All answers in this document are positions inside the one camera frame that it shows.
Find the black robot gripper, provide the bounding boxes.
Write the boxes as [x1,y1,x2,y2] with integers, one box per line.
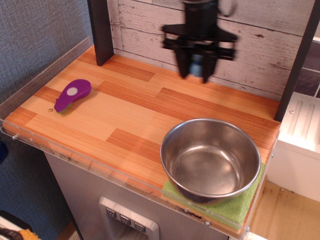
[162,2,238,83]

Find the blue spoon with grey bowl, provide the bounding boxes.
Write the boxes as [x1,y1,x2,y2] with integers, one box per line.
[189,54,203,78]

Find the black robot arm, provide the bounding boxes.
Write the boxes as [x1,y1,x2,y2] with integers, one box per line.
[162,0,238,83]

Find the purple toy eggplant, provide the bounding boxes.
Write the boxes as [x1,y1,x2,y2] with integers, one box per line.
[54,79,92,114]

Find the stainless steel bowl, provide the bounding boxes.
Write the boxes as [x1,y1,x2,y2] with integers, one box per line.
[159,118,262,204]

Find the white toy sink unit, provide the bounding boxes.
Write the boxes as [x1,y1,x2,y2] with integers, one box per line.
[264,37,320,203]

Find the green cloth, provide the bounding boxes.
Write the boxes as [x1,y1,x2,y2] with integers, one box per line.
[162,163,266,228]

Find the grey toy fridge cabinet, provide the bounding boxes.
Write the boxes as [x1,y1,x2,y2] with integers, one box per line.
[45,153,228,240]

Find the orange object bottom left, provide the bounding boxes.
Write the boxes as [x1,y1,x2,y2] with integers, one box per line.
[18,229,40,240]

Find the dark right post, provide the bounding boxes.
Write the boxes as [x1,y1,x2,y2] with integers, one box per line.
[274,0,320,122]

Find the clear acrylic guard rail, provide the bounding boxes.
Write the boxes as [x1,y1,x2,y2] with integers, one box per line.
[0,121,266,240]

